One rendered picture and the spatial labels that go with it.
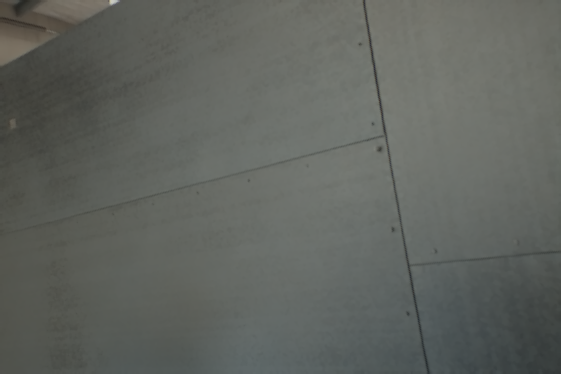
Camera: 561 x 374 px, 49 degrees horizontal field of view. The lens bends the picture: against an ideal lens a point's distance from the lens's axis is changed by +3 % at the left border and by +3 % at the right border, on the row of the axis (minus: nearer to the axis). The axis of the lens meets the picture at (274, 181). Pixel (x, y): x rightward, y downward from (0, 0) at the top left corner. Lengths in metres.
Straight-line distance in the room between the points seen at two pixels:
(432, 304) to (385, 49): 0.49
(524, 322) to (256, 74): 0.75
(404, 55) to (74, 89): 1.07
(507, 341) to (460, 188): 0.27
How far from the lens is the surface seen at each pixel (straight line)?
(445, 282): 1.15
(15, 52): 13.24
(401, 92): 1.18
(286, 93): 1.33
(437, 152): 1.14
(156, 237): 1.62
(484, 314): 1.14
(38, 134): 2.06
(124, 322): 1.75
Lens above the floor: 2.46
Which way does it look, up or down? 6 degrees up
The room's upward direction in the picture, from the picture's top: 8 degrees counter-clockwise
